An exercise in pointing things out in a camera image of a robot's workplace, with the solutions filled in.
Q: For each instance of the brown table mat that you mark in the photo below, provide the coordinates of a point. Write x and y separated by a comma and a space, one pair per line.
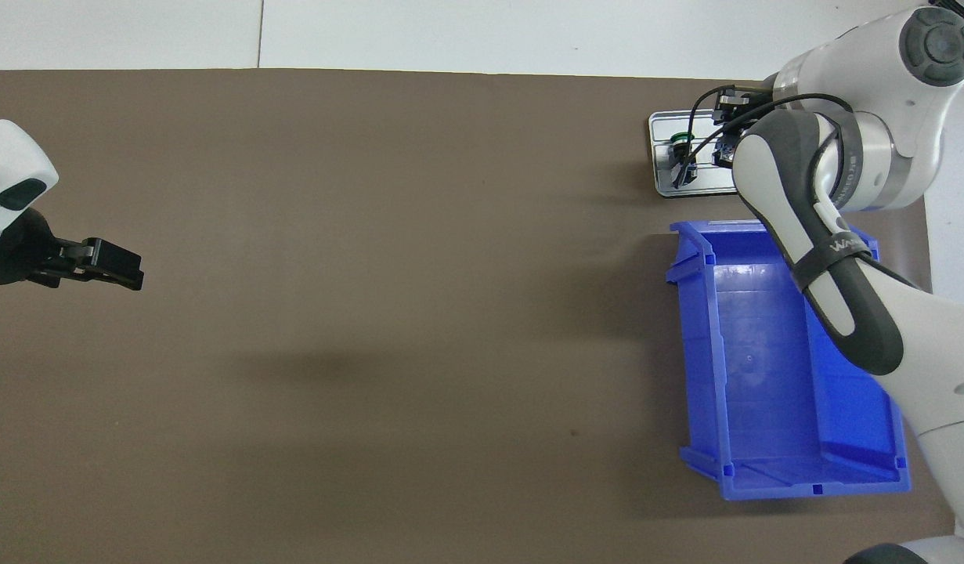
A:
372, 313

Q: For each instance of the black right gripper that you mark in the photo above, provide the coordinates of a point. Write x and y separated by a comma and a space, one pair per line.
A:
736, 106

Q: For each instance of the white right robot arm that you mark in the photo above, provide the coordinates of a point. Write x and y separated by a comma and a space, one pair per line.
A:
842, 47

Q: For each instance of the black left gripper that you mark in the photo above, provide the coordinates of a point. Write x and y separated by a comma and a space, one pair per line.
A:
12, 251

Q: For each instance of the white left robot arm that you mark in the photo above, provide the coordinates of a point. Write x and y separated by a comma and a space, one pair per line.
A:
12, 157

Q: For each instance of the blue plastic storage bin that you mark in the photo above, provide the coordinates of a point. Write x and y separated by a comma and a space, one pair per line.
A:
748, 392

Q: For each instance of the grey metal tray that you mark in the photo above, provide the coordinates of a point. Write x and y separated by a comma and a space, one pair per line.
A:
705, 184

